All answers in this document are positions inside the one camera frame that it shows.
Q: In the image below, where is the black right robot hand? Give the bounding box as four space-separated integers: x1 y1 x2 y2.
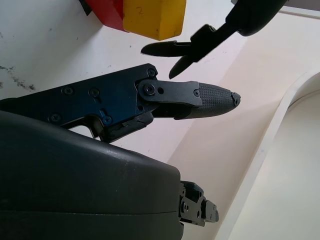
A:
0 63 242 240

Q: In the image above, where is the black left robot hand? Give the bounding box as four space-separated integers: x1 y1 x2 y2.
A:
140 0 288 80

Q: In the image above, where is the red wooden block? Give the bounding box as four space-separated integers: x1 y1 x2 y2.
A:
83 0 131 34

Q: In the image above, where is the yellow wooden block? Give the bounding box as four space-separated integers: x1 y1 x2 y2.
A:
122 0 187 42

